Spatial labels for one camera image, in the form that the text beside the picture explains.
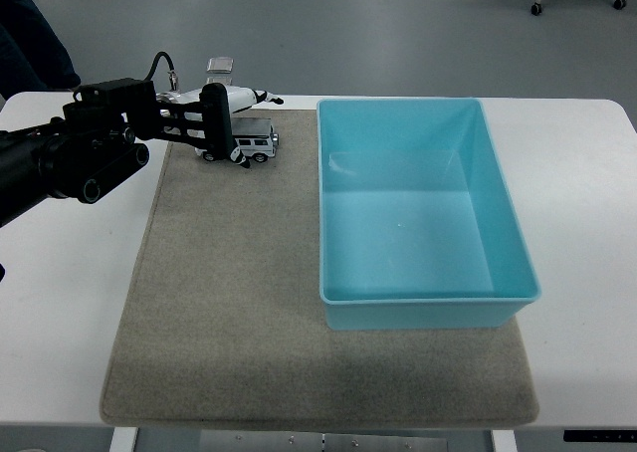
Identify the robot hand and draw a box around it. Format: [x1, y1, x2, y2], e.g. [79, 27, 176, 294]
[168, 86, 286, 170]

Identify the white toy car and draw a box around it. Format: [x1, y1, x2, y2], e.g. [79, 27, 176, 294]
[194, 117, 280, 164]

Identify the blue plastic box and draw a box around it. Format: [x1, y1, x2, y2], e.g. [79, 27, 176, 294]
[316, 97, 541, 332]

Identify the grey felt mat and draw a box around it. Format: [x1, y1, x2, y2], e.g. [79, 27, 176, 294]
[99, 107, 540, 422]

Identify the person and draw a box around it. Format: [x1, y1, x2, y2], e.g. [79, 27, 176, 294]
[0, 0, 82, 100]

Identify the white table leg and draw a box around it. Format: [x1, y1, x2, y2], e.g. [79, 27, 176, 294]
[490, 428, 519, 452]
[108, 426, 139, 452]

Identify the grey metal plate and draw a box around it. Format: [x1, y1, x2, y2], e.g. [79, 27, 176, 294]
[198, 430, 449, 452]

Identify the black table control panel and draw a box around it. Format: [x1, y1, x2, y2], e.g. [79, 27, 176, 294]
[562, 429, 637, 444]

